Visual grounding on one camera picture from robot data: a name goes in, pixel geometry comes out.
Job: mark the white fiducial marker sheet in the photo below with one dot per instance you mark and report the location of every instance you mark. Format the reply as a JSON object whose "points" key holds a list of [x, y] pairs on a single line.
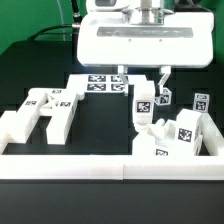
{"points": [[95, 83]]}

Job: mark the white U-shaped fence frame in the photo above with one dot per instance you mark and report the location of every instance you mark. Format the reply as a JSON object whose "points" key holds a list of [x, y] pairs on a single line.
{"points": [[210, 167]]}

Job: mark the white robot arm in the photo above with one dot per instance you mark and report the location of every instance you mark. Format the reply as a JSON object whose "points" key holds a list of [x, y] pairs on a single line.
{"points": [[143, 12]]}

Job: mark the white chair seat plate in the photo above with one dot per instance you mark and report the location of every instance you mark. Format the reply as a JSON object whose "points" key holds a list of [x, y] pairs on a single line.
{"points": [[159, 140]]}

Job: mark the white chair back piece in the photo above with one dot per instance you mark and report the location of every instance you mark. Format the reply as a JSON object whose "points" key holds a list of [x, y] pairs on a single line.
{"points": [[57, 104]]}

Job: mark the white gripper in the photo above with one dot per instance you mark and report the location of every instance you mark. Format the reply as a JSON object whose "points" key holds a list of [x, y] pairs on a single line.
{"points": [[183, 40]]}

